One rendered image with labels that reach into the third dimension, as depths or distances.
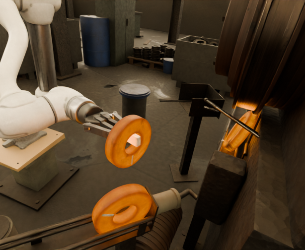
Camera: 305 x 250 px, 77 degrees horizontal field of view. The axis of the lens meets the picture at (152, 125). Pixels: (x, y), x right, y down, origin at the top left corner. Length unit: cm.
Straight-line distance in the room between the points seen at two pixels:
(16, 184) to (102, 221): 123
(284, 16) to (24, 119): 69
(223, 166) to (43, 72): 104
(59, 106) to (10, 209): 100
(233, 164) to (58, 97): 59
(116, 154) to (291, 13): 48
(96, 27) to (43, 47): 293
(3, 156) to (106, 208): 96
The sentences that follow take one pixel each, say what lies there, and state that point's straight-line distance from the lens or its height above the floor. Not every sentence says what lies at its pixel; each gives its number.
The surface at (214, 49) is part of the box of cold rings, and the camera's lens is 315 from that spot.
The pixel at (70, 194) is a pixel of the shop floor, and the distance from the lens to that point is 152.
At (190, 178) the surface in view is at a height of 1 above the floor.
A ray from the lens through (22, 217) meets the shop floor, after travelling 152.
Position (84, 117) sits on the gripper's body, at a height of 84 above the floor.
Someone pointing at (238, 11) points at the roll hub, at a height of 117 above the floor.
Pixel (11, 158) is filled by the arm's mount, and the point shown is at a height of 37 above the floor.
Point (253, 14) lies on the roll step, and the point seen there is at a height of 116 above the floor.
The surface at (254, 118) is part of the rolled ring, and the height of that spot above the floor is 84.
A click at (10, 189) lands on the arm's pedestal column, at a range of 167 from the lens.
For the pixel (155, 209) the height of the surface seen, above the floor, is 71.
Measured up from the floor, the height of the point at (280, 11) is 117.
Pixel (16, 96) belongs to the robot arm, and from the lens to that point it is 72.
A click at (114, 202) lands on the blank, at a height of 77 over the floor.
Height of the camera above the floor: 116
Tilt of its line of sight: 32 degrees down
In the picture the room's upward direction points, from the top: 6 degrees clockwise
